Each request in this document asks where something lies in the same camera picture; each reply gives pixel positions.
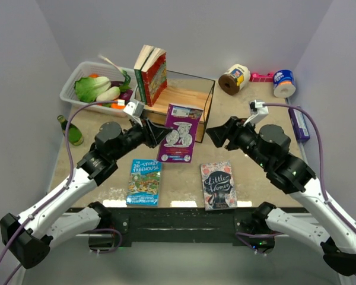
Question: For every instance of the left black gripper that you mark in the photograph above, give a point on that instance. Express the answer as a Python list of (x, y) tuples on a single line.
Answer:
[(153, 133)]

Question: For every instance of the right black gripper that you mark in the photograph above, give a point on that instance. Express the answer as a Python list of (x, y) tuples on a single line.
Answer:
[(233, 127)]

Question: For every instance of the purple book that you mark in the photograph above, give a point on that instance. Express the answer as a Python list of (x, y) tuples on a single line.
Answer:
[(177, 147)]

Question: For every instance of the black wire wooden shelf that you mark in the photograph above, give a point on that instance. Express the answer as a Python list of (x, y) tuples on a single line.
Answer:
[(184, 89)]

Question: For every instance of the little women book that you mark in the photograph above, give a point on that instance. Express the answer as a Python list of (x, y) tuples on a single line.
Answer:
[(218, 186)]

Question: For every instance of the blue 26-storey treehouse book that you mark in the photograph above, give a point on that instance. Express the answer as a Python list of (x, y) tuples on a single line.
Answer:
[(144, 183)]

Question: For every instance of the red treehouse book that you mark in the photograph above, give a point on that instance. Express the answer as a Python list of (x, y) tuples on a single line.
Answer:
[(154, 75)]

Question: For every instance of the green 104-storey treehouse book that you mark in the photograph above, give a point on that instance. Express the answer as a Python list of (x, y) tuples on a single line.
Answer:
[(141, 59)]

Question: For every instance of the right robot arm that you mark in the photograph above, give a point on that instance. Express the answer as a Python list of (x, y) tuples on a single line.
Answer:
[(334, 237)]

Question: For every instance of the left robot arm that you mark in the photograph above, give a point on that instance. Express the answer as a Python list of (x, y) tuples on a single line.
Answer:
[(30, 235)]

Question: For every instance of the toy orange carrot slice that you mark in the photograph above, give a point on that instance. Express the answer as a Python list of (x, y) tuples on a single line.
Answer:
[(117, 105)]

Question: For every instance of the toy purple onion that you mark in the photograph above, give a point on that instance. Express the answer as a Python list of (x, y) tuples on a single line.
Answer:
[(126, 95)]

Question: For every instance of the toy green leek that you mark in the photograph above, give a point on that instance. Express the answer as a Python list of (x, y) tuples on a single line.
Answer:
[(127, 78)]

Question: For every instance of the toy white radish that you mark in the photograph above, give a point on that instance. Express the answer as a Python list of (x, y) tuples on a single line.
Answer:
[(109, 95)]

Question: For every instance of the brown core paper roll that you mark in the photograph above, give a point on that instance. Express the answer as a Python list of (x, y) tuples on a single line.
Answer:
[(234, 79)]

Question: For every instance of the pink plastic object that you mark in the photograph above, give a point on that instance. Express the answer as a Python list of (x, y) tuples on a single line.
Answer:
[(262, 78)]

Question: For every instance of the green glass bottle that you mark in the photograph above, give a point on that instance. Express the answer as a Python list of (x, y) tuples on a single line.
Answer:
[(75, 136)]

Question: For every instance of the purple box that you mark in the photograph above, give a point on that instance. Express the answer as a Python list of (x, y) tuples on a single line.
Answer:
[(299, 125)]

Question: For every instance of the toy green cabbage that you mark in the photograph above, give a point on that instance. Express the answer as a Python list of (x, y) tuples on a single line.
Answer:
[(88, 89)]

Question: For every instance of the blue wrapped toilet roll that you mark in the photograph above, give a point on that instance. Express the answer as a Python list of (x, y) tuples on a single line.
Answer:
[(284, 83)]

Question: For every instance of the white plastic basket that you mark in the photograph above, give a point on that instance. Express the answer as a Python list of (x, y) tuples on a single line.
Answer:
[(86, 68)]

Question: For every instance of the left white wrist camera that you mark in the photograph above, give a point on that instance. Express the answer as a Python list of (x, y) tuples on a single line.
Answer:
[(133, 109)]

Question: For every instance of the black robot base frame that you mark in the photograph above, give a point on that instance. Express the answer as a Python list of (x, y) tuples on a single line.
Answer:
[(182, 225)]

